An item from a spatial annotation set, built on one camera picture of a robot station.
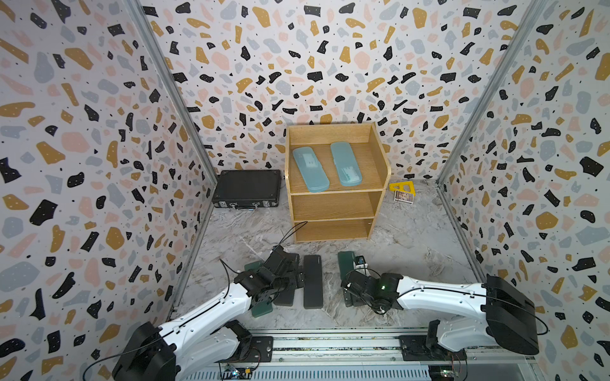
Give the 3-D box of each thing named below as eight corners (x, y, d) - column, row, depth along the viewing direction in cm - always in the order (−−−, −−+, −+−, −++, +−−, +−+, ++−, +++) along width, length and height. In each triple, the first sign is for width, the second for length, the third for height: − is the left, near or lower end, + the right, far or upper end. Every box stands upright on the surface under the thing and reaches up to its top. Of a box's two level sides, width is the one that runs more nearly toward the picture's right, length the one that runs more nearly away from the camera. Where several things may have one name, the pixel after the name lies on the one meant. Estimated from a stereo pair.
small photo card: (393, 201, 117) (395, 197, 115) (394, 193, 120) (395, 190, 119) (411, 204, 116) (413, 201, 114) (412, 197, 119) (413, 193, 117)
